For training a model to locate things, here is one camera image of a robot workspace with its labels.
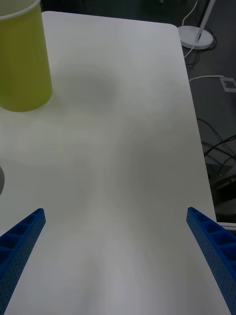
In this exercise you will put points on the yellow-green plastic bin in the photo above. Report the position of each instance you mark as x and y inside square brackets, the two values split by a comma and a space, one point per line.
[22, 61]

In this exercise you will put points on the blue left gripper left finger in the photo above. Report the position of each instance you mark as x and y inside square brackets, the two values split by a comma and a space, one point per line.
[19, 251]

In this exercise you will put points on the grey plastic bin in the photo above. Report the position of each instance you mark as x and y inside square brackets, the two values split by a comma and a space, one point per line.
[1, 179]

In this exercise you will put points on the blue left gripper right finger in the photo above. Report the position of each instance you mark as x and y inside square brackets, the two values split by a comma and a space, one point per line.
[218, 248]

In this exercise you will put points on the white stand with pole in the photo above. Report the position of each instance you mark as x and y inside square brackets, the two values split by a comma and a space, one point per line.
[191, 37]

